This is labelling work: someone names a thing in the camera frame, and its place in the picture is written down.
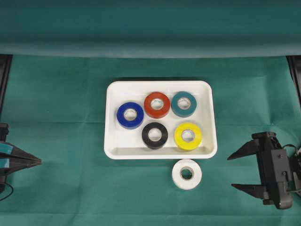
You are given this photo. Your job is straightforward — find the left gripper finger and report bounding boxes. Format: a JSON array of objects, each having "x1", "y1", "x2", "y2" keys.
[
  {"x1": 0, "y1": 142, "x2": 41, "y2": 163},
  {"x1": 0, "y1": 161, "x2": 41, "y2": 177}
]

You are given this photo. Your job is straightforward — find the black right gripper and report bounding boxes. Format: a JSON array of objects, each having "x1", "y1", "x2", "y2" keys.
[{"x1": 227, "y1": 132, "x2": 293, "y2": 210}]

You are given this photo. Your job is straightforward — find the white tape roll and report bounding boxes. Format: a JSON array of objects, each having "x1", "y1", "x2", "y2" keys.
[{"x1": 172, "y1": 159, "x2": 202, "y2": 190}]

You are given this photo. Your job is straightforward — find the yellow tape roll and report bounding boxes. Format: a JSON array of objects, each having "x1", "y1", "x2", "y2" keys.
[{"x1": 174, "y1": 122, "x2": 202, "y2": 151}]

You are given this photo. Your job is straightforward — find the green tape roll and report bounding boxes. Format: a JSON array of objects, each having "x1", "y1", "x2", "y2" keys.
[{"x1": 171, "y1": 91, "x2": 197, "y2": 118}]

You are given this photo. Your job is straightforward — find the black tape roll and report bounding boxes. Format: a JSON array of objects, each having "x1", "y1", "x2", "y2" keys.
[{"x1": 142, "y1": 122, "x2": 168, "y2": 149}]

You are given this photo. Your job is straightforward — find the red tape roll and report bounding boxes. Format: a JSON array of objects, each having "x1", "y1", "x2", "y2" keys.
[{"x1": 144, "y1": 92, "x2": 171, "y2": 119}]

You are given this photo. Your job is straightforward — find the blue tape roll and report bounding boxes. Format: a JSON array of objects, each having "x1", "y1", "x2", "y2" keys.
[{"x1": 116, "y1": 102, "x2": 144, "y2": 129}]

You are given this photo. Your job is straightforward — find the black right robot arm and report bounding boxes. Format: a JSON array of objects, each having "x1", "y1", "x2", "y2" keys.
[{"x1": 227, "y1": 131, "x2": 301, "y2": 210}]

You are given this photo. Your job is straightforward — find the white plastic tray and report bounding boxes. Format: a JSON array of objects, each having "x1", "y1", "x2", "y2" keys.
[{"x1": 104, "y1": 81, "x2": 217, "y2": 160}]

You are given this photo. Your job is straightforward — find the black left side rail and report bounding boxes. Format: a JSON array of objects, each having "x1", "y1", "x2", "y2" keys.
[{"x1": 0, "y1": 54, "x2": 13, "y2": 111}]

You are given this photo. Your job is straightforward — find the black rail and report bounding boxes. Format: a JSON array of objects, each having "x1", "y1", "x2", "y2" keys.
[
  {"x1": 0, "y1": 54, "x2": 13, "y2": 111},
  {"x1": 286, "y1": 55, "x2": 301, "y2": 105}
]

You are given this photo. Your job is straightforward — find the black right side rail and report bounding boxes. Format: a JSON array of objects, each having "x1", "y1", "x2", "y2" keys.
[{"x1": 286, "y1": 55, "x2": 301, "y2": 105}]

